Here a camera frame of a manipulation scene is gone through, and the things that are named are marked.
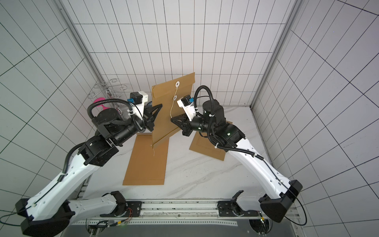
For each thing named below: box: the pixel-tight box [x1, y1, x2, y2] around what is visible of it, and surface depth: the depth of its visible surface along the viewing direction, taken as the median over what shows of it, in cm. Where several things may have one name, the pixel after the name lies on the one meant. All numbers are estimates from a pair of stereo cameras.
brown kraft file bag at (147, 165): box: [122, 132, 170, 186], surface depth 89 cm
